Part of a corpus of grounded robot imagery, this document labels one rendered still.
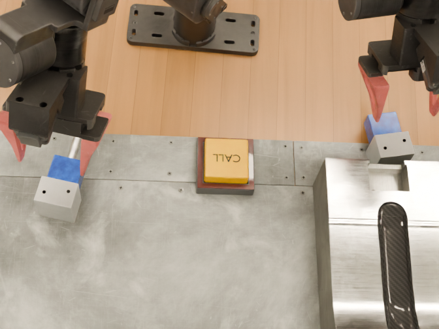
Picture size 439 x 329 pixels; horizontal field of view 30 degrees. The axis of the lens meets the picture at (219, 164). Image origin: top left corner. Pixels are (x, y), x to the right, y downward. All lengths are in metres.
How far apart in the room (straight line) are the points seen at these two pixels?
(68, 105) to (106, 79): 0.30
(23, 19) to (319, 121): 0.52
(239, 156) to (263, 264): 0.15
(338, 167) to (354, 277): 0.15
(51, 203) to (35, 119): 0.23
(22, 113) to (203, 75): 0.43
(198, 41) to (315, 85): 0.19
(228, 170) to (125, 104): 0.19
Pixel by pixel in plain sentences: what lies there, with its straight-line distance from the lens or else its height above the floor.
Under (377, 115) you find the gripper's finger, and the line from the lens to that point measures 1.08.
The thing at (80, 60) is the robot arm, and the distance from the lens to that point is 0.93.
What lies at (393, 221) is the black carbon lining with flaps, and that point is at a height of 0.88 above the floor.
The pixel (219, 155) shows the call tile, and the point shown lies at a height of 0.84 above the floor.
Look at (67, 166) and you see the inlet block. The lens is 1.11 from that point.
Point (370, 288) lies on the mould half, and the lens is 1.04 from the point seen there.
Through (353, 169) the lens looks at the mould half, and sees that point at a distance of 1.09.
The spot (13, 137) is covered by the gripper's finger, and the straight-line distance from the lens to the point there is 0.99.
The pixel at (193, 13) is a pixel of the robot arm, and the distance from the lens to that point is 1.13.
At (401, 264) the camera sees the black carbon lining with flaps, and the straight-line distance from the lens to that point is 1.06.
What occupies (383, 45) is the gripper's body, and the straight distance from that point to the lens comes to 1.07.
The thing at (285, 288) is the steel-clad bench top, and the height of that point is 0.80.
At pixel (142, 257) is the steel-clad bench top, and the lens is 1.10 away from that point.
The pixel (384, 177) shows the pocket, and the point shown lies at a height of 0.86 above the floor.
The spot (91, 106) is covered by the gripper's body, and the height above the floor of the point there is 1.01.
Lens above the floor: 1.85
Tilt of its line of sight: 64 degrees down
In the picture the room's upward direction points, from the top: 11 degrees clockwise
